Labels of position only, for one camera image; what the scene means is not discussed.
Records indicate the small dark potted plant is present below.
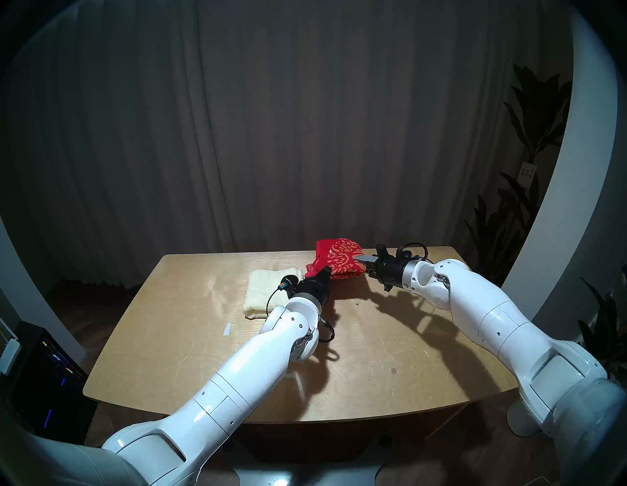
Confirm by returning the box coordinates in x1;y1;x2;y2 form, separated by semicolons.
576;265;627;378

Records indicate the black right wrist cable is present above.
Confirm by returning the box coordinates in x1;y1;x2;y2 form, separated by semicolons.
396;243;432;261

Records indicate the grey-brown pleated curtain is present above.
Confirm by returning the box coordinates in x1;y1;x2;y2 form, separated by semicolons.
10;0;574;290

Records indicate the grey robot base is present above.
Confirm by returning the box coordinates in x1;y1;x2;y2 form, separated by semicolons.
230;436;392;486

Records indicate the tall dark leafy plant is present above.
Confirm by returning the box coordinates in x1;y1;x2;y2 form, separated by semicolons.
463;64;574;294

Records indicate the white curved arch pillar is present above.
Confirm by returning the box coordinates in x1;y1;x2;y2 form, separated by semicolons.
0;216;86;363
500;2;620;336

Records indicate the red towel with gold border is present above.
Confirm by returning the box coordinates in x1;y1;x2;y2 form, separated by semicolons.
306;238;365;280

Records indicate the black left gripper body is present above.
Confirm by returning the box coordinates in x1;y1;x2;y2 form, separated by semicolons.
295;275;331;308

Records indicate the cream dotted towel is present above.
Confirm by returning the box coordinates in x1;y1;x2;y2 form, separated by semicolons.
243;267;305;320

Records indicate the black computer with RGB lights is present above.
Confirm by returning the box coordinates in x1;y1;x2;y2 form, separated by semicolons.
0;321;98;444

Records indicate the small white box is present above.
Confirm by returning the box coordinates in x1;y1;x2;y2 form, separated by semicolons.
0;338;21;375

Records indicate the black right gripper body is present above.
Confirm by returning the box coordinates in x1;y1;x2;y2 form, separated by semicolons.
375;251;418;293

